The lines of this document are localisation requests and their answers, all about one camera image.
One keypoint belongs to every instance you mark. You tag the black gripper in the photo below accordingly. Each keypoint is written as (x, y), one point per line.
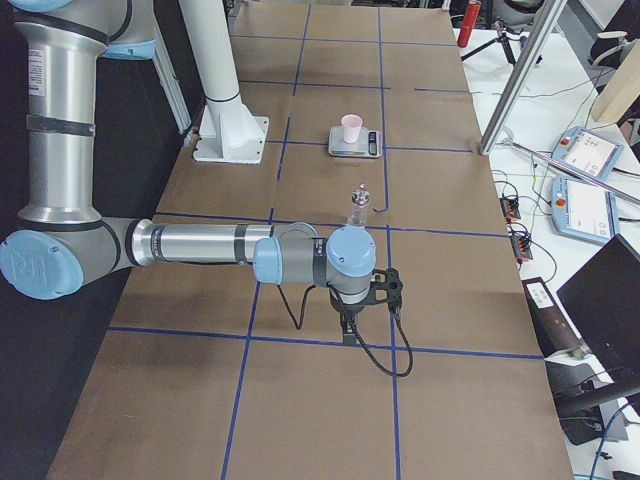
(348, 313)

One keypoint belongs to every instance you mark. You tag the glass sauce bottle metal pourer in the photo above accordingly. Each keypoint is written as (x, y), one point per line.
(360, 207)

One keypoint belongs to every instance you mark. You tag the pink paper cup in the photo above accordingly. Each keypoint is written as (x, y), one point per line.
(351, 127)

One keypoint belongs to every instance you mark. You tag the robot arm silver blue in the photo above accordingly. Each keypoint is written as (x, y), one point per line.
(137, 144)

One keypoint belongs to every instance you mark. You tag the white digital kitchen scale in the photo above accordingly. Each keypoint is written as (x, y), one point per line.
(368, 144)

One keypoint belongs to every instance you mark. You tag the orange black adapter near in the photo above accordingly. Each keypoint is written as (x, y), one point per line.
(520, 239)

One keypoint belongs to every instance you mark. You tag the orange black adapter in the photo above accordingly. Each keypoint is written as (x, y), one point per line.
(520, 239)
(509, 201)

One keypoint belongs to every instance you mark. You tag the black box white label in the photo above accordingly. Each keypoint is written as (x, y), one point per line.
(554, 334)

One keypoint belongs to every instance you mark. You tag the orange black adapter far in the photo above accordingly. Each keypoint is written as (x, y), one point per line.
(509, 201)

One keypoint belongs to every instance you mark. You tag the black monitor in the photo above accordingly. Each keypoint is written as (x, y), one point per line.
(602, 301)

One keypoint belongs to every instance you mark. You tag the near blue teach pendant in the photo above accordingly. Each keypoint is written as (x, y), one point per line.
(583, 211)

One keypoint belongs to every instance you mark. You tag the blue teach pendant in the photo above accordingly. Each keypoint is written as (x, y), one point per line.
(583, 211)
(588, 151)

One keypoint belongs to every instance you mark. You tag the far blue teach pendant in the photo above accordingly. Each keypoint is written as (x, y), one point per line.
(588, 151)

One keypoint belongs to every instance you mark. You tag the black tripod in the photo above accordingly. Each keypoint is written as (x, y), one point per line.
(505, 35)

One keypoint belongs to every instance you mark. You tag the red cylinder bottle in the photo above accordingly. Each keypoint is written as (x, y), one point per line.
(470, 17)

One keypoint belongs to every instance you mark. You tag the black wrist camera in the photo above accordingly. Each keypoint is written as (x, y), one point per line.
(386, 288)

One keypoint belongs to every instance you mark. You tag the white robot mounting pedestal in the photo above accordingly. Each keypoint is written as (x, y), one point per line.
(229, 132)

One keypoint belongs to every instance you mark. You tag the aluminium frame post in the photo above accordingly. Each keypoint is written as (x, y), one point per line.
(549, 14)

